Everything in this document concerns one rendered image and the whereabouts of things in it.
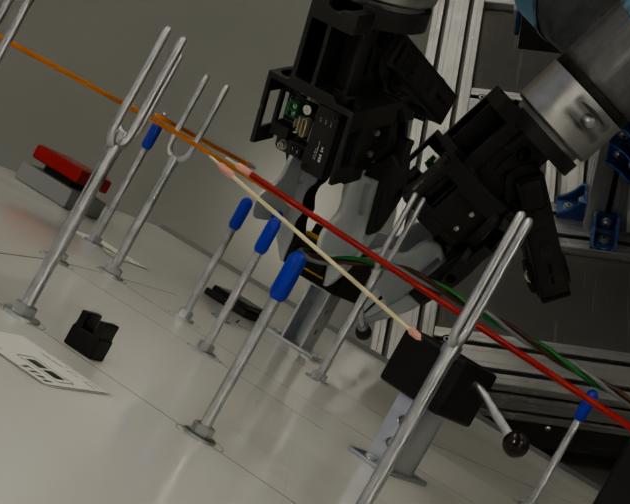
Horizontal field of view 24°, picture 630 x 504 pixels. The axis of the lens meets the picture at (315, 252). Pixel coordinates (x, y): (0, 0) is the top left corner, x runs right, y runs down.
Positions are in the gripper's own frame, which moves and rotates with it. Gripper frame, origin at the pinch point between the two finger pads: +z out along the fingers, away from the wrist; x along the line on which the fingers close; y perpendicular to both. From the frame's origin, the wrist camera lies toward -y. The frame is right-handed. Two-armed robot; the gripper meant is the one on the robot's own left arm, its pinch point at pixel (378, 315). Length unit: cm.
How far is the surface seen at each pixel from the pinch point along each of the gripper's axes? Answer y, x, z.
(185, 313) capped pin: 20.0, 23.8, 3.4
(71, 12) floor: 8, -194, 38
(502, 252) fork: 25, 57, -17
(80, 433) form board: 33, 63, -3
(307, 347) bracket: 6.1, 9.0, 3.7
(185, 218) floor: -25, -141, 41
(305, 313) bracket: 7.4, 6.9, 2.3
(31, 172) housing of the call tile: 27.0, -7.0, 12.5
